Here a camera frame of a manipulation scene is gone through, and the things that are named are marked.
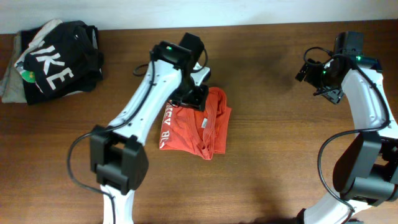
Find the grey beige folded garment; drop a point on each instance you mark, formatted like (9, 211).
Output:
(12, 87)

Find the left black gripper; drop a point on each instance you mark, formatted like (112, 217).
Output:
(199, 101)

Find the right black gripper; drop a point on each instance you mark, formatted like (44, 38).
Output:
(333, 95)

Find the black folded shirt white letters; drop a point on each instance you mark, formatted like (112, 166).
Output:
(62, 59)

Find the red orange t-shirt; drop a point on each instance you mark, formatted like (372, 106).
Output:
(202, 133)

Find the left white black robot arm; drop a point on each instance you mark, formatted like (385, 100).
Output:
(117, 154)

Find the white green printed folded garment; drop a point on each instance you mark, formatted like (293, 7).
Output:
(28, 66)

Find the black folded garment underneath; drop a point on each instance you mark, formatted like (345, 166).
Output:
(34, 96)

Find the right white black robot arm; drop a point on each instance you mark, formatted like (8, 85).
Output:
(365, 175)

